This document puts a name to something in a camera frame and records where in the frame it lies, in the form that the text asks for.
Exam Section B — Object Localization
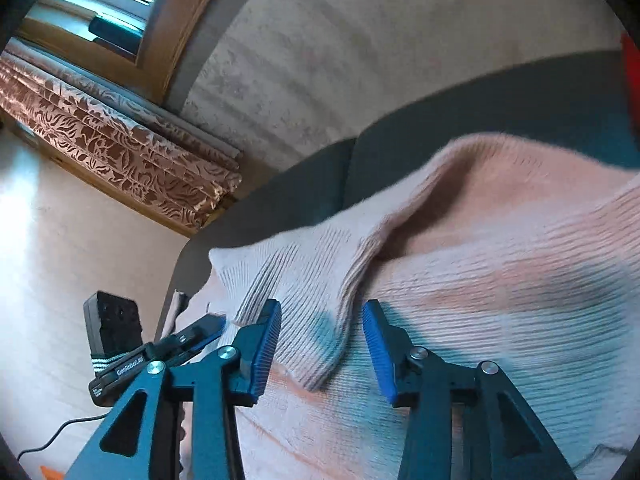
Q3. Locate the wooden window frame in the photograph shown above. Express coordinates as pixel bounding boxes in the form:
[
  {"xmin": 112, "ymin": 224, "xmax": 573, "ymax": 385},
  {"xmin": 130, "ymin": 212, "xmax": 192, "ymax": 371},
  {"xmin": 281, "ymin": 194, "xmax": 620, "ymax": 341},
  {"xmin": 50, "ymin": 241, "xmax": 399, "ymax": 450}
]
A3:
[{"xmin": 15, "ymin": 0, "xmax": 212, "ymax": 104}]

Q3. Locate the dark object on windowsill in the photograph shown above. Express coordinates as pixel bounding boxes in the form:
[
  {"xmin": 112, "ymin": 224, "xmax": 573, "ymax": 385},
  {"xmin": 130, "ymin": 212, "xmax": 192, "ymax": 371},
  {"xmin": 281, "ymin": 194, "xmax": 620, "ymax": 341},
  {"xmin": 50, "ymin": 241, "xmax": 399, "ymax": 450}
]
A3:
[{"xmin": 88, "ymin": 14, "xmax": 143, "ymax": 54}]

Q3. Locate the black cable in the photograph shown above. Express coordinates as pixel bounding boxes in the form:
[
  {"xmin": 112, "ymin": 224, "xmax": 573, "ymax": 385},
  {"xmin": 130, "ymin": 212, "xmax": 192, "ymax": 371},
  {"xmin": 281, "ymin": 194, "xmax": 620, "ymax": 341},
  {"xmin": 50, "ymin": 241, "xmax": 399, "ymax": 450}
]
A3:
[{"xmin": 16, "ymin": 410, "xmax": 109, "ymax": 463}]

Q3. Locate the brown floral curtain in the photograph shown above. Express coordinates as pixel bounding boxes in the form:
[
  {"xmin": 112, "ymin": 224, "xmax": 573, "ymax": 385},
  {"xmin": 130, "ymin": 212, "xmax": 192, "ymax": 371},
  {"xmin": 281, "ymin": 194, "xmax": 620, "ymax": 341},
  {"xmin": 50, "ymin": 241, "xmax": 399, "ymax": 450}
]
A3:
[{"xmin": 1, "ymin": 39, "xmax": 242, "ymax": 234}]

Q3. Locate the pink knitted sweater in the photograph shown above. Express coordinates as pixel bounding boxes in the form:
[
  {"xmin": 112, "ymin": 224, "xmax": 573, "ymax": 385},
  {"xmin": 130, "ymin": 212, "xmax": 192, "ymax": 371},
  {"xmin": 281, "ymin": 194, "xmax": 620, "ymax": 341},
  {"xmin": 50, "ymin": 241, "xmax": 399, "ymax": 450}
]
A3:
[{"xmin": 176, "ymin": 134, "xmax": 639, "ymax": 479}]

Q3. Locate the red knitted garment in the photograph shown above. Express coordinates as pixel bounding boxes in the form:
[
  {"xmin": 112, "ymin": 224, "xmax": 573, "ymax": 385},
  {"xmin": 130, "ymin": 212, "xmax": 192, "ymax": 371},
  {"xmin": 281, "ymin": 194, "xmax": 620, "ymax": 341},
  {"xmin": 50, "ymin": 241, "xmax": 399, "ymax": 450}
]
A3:
[{"xmin": 620, "ymin": 34, "xmax": 640, "ymax": 130}]

